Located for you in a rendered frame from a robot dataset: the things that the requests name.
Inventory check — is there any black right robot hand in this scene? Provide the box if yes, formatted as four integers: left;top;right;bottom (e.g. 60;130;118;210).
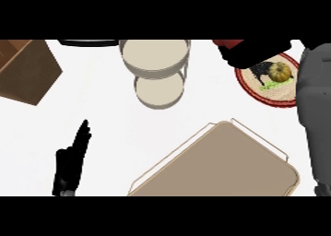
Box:
217;39;292;70

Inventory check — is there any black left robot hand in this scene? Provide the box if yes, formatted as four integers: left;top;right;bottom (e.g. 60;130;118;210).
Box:
50;119;93;196

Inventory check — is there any red bell pepper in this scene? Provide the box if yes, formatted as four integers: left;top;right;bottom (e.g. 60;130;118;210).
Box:
211;39;245;49

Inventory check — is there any black round appliance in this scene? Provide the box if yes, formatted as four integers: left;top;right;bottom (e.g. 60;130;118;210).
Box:
56;39;121;48

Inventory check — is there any tiered wire basket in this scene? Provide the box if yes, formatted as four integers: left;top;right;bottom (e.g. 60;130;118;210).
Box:
116;39;192;111

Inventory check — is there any beige tray with handles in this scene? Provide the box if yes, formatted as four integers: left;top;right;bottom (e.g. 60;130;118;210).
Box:
125;117;303;197

